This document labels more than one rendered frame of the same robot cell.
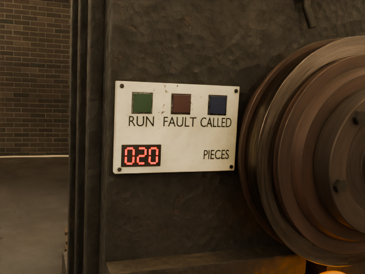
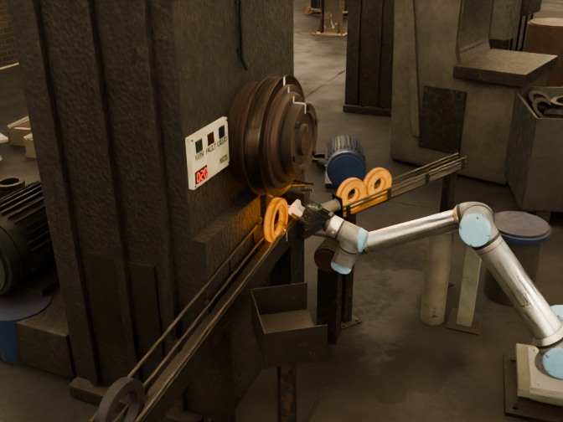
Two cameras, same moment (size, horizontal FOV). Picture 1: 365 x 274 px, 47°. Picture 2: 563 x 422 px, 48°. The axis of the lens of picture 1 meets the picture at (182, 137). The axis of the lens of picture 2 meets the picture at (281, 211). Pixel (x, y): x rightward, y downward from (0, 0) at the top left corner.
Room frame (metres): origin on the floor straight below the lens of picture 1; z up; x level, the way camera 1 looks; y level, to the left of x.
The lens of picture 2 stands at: (-0.74, 1.34, 1.89)
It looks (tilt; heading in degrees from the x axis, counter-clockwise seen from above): 25 degrees down; 313
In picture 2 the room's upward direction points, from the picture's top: 1 degrees counter-clockwise
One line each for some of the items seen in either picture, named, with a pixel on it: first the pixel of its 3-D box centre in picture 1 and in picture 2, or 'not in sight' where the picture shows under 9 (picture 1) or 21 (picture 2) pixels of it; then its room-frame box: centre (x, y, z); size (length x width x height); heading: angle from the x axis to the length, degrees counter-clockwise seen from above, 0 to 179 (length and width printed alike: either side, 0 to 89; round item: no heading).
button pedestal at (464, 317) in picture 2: not in sight; (472, 269); (0.42, -1.24, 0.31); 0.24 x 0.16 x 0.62; 110
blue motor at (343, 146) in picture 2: not in sight; (344, 160); (2.04, -2.32, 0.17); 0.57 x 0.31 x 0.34; 130
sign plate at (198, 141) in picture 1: (178, 128); (209, 151); (0.86, 0.01, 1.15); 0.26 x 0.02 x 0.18; 110
